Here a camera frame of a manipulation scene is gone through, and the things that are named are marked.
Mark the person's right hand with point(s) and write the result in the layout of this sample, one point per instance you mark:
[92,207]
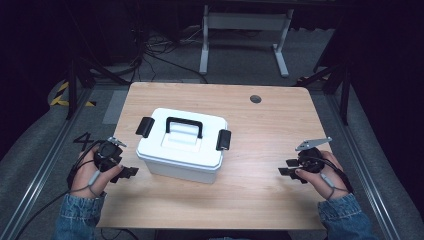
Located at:
[328,190]

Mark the white metal table frame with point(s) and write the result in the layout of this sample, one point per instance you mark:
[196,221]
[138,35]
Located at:
[246,21]

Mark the grey round table grommet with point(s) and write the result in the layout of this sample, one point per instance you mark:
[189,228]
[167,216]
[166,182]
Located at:
[255,99]

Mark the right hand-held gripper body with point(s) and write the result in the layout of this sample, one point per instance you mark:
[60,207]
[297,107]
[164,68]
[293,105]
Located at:
[310,161]

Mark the black tripod stand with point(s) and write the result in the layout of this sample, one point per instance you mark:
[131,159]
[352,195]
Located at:
[71,90]
[345,96]

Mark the person's left hand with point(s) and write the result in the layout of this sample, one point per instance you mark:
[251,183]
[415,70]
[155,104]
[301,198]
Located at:
[83,176]

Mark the yellow black hazard tape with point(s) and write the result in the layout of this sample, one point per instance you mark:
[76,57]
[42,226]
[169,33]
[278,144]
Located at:
[57,100]

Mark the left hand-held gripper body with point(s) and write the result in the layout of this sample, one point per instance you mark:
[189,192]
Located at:
[107,156]

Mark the grey floor plate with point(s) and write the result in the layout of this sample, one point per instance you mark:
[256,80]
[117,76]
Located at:
[115,106]

